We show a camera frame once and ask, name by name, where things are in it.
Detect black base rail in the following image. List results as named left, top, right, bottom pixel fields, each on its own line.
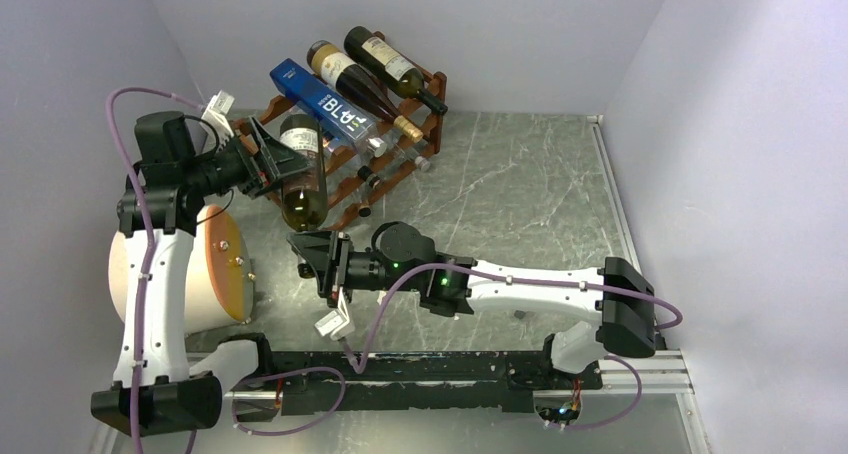
left=271, top=351, right=603, bottom=415

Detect blue labelled clear bottle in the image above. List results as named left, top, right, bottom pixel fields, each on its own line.
left=269, top=59, right=370, bottom=121

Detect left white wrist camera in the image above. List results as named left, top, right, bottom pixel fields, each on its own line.
left=201, top=90, right=235, bottom=142

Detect dark bottle cream label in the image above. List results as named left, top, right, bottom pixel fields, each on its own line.
left=343, top=26, right=448, bottom=115

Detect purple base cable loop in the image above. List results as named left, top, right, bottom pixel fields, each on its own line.
left=230, top=366, right=348, bottom=438

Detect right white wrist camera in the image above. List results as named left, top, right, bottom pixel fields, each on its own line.
left=314, top=289, right=355, bottom=341

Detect dark bottle gold foil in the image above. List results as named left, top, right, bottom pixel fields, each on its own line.
left=306, top=40, right=424, bottom=142

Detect brown wooden wine rack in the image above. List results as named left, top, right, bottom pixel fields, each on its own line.
left=231, top=31, right=448, bottom=232

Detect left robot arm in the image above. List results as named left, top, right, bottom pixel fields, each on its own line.
left=90, top=111, right=308, bottom=439

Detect clear bottle lower rack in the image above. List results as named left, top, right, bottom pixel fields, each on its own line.
left=317, top=116, right=432, bottom=173

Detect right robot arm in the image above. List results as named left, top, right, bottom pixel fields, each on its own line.
left=287, top=222, right=657, bottom=388

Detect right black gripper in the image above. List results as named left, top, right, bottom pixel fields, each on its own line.
left=285, top=231, right=421, bottom=310

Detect white drum orange lid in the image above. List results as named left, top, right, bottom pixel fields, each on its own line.
left=107, top=203, right=256, bottom=335

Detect green wine bottle silver cap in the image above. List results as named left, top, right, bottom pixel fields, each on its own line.
left=279, top=113, right=329, bottom=232

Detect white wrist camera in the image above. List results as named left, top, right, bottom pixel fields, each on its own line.
left=314, top=289, right=355, bottom=341
left=201, top=90, right=235, bottom=142

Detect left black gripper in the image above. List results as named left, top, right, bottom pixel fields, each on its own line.
left=183, top=115, right=315, bottom=199

